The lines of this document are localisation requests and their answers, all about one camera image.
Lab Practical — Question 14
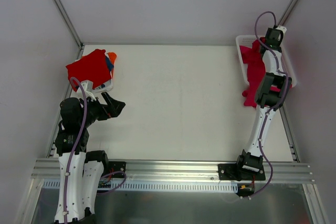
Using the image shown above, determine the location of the crimson pink t-shirt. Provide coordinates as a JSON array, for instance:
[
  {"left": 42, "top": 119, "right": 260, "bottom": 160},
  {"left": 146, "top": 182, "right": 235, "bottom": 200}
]
[{"left": 239, "top": 40, "right": 266, "bottom": 108}]

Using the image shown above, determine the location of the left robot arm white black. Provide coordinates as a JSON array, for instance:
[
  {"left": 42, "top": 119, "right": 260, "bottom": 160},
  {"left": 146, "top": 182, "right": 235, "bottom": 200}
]
[{"left": 54, "top": 92, "right": 125, "bottom": 223}]

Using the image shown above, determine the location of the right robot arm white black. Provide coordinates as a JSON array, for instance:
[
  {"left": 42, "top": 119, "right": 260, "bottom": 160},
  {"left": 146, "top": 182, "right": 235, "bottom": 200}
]
[{"left": 235, "top": 26, "right": 292, "bottom": 181}]

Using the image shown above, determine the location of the folded white t-shirt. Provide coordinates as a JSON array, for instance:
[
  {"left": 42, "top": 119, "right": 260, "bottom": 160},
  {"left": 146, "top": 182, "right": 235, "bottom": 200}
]
[{"left": 92, "top": 78, "right": 113, "bottom": 93}]

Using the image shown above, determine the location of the white perforated plastic basket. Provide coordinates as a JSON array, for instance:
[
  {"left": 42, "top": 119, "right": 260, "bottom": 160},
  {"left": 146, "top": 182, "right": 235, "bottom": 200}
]
[{"left": 235, "top": 35, "right": 298, "bottom": 89}]

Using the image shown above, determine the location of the folded red t-shirt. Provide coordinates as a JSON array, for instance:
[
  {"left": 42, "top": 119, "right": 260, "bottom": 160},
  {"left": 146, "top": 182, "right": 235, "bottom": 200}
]
[{"left": 66, "top": 49, "right": 111, "bottom": 88}]

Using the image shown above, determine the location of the folded orange t-shirt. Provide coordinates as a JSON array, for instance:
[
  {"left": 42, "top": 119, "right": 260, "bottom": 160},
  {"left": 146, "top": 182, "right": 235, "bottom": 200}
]
[{"left": 106, "top": 52, "right": 117, "bottom": 78}]

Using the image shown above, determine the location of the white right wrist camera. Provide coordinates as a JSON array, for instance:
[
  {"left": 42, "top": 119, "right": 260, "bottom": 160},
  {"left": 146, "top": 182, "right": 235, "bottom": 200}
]
[{"left": 274, "top": 25, "right": 287, "bottom": 34}]

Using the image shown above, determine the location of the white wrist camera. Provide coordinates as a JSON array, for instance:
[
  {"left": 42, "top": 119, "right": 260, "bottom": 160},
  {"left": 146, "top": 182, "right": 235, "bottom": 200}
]
[
  {"left": 76, "top": 80, "right": 100, "bottom": 101},
  {"left": 274, "top": 25, "right": 287, "bottom": 34}
]

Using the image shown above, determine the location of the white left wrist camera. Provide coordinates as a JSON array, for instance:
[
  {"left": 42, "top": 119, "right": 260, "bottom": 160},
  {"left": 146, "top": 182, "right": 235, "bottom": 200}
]
[{"left": 76, "top": 80, "right": 100, "bottom": 101}]

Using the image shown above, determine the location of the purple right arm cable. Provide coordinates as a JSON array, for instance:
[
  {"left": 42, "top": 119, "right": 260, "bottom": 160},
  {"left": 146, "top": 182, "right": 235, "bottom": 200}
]
[{"left": 240, "top": 11, "right": 292, "bottom": 200}]

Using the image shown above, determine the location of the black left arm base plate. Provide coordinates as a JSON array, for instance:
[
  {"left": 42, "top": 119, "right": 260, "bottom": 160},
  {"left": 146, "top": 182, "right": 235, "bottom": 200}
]
[{"left": 105, "top": 161, "right": 127, "bottom": 179}]

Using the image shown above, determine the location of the aluminium mounting rail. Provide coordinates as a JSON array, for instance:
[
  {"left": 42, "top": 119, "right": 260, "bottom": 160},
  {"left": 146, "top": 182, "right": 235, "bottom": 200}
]
[{"left": 31, "top": 158, "right": 316, "bottom": 184}]

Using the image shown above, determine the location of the white slotted cable duct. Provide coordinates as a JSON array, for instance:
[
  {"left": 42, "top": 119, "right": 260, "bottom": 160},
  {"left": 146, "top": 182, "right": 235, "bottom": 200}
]
[{"left": 42, "top": 179, "right": 238, "bottom": 193}]

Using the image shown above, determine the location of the left aluminium frame post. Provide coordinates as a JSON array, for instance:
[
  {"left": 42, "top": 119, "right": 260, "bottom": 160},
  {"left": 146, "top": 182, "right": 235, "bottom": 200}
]
[{"left": 52, "top": 0, "right": 83, "bottom": 48}]

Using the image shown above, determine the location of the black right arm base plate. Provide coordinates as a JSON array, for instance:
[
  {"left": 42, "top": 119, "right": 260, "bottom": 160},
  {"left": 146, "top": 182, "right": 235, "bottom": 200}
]
[{"left": 217, "top": 163, "right": 266, "bottom": 182}]

